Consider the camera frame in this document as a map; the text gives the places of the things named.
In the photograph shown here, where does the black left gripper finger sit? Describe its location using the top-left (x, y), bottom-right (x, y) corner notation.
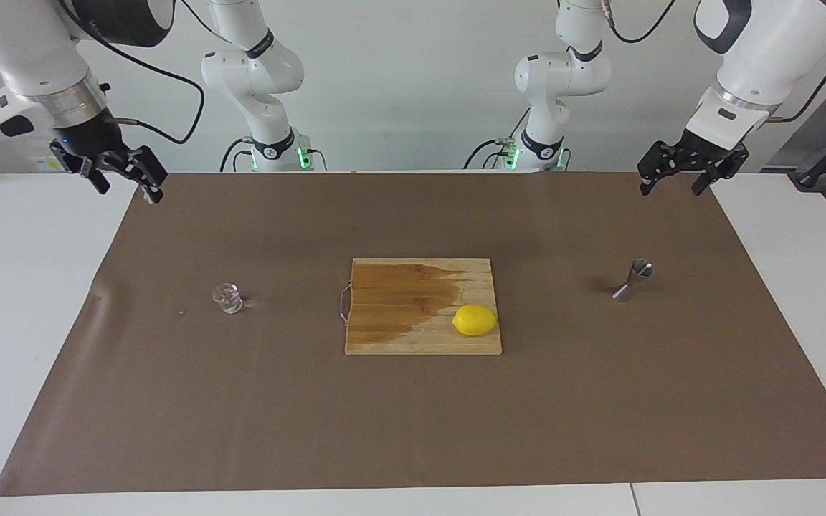
top-left (690, 146), bottom-right (750, 196)
top-left (636, 140), bottom-right (685, 196)

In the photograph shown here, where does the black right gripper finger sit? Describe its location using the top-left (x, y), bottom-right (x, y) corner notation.
top-left (49, 140), bottom-right (111, 196)
top-left (107, 145), bottom-right (168, 204)

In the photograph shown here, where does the steel double jigger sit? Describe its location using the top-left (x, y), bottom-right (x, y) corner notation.
top-left (612, 259), bottom-right (655, 302)

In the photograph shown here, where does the small clear glass cup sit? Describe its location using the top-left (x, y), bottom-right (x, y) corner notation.
top-left (213, 283), bottom-right (245, 315)

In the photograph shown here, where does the yellow lemon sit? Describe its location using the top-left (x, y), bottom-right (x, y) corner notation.
top-left (452, 304), bottom-right (498, 338)

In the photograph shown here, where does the wooden cutting board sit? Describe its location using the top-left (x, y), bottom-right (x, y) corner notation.
top-left (339, 258), bottom-right (503, 356)

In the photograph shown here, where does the brown paper table mat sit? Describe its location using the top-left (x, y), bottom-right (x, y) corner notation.
top-left (0, 171), bottom-right (826, 497)

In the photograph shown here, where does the white wall socket box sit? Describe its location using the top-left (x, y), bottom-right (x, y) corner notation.
top-left (29, 154), bottom-right (73, 174)

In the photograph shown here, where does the black right base cable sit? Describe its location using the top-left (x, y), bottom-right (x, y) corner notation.
top-left (219, 136), bottom-right (328, 173)

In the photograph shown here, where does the black base cable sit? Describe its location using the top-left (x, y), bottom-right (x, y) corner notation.
top-left (463, 107), bottom-right (528, 171)
top-left (219, 136), bottom-right (328, 173)

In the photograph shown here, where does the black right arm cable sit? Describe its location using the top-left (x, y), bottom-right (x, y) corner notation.
top-left (58, 0), bottom-right (206, 144)

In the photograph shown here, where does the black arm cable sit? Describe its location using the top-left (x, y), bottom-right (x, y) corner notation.
top-left (58, 0), bottom-right (206, 144)
top-left (603, 0), bottom-right (826, 123)

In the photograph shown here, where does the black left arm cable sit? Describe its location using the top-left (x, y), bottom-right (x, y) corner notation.
top-left (603, 0), bottom-right (826, 123)

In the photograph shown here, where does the black left base cable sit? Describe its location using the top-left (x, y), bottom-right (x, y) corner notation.
top-left (463, 107), bottom-right (528, 171)

